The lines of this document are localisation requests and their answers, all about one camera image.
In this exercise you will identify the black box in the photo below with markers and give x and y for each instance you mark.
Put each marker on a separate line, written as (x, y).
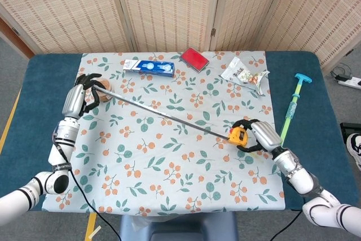
(351, 128)

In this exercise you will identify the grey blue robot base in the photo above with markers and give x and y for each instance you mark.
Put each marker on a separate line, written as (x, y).
(180, 227)

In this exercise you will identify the yellow tape measure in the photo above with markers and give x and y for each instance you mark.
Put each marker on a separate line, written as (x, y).
(239, 136)

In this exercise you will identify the metal screen hinge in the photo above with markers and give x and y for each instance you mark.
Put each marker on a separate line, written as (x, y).
(213, 32)

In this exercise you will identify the floral tablecloth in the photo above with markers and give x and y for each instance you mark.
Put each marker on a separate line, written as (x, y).
(169, 167)

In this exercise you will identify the white black sneaker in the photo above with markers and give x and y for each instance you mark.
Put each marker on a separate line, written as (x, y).
(354, 148)

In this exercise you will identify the woven folding screen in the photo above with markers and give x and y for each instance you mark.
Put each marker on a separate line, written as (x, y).
(169, 6)

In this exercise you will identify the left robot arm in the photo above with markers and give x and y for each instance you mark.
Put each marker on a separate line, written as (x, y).
(60, 150)

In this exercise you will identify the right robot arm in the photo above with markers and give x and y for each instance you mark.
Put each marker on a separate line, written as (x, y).
(299, 176)

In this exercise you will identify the white snack bag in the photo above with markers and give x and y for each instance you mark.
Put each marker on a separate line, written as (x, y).
(239, 74)

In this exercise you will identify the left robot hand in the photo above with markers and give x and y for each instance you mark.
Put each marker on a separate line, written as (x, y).
(73, 100)

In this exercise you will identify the blue padded table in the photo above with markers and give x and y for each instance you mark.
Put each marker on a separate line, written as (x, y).
(310, 97)

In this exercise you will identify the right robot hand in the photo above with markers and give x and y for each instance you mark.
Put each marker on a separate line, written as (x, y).
(266, 136)

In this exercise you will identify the blue toothpaste box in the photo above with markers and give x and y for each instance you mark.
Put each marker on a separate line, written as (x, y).
(152, 68)

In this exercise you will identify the white power strip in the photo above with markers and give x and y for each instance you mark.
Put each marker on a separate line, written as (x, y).
(351, 82)

